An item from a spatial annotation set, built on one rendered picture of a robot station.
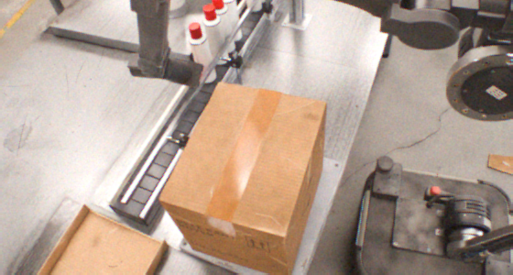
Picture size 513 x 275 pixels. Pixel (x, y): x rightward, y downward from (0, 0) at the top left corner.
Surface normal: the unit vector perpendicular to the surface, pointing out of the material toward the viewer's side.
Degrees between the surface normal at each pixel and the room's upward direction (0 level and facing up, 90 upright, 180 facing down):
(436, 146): 0
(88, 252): 0
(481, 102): 90
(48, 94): 0
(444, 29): 112
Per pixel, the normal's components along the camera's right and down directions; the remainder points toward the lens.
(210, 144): -0.11, -0.58
